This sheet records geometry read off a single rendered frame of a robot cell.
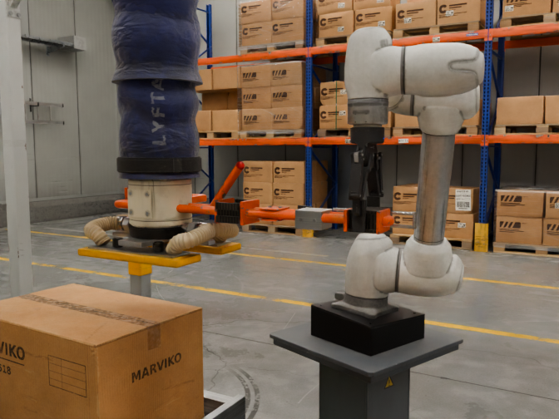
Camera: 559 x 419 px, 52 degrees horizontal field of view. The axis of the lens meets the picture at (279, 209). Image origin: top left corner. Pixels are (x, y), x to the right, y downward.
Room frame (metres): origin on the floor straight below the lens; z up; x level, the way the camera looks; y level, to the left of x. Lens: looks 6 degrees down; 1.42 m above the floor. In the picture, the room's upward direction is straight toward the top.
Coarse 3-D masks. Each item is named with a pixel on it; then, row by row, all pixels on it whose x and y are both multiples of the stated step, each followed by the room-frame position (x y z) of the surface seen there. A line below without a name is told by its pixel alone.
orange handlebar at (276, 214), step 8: (120, 200) 1.62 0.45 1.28; (192, 200) 1.75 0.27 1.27; (200, 200) 1.79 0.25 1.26; (120, 208) 1.62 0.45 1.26; (176, 208) 1.51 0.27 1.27; (184, 208) 1.50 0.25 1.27; (192, 208) 1.49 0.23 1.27; (200, 208) 1.47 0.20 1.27; (208, 208) 1.46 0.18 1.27; (256, 208) 1.44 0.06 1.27; (264, 208) 1.39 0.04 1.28; (272, 208) 1.39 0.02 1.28; (280, 208) 1.39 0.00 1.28; (288, 208) 1.41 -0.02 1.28; (248, 216) 1.41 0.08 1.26; (256, 216) 1.39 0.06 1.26; (264, 216) 1.38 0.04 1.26; (272, 216) 1.37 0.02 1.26; (280, 216) 1.36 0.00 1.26; (288, 216) 1.35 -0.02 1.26; (328, 216) 1.30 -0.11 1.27; (336, 216) 1.29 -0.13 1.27; (392, 216) 1.27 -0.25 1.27; (384, 224) 1.24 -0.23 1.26; (392, 224) 1.26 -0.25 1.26
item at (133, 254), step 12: (84, 252) 1.52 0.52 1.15; (96, 252) 1.50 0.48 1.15; (108, 252) 1.48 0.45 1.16; (120, 252) 1.48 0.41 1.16; (132, 252) 1.46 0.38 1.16; (144, 252) 1.45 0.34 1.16; (156, 252) 1.45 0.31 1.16; (156, 264) 1.40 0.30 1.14; (168, 264) 1.38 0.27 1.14; (180, 264) 1.38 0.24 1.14
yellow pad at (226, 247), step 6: (150, 246) 1.66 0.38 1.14; (198, 246) 1.57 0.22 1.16; (204, 246) 1.57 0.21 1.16; (210, 246) 1.56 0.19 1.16; (216, 246) 1.56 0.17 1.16; (222, 246) 1.56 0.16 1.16; (228, 246) 1.57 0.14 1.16; (234, 246) 1.59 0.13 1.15; (240, 246) 1.62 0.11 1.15; (198, 252) 1.57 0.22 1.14; (204, 252) 1.56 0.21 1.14; (210, 252) 1.55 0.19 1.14; (216, 252) 1.54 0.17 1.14; (222, 252) 1.54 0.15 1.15; (228, 252) 1.56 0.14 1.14
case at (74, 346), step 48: (96, 288) 1.93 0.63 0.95; (0, 336) 1.58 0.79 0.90; (48, 336) 1.46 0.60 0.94; (96, 336) 1.43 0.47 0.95; (144, 336) 1.50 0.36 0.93; (192, 336) 1.66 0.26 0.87; (0, 384) 1.59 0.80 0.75; (48, 384) 1.47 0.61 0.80; (96, 384) 1.36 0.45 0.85; (144, 384) 1.49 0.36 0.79; (192, 384) 1.66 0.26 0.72
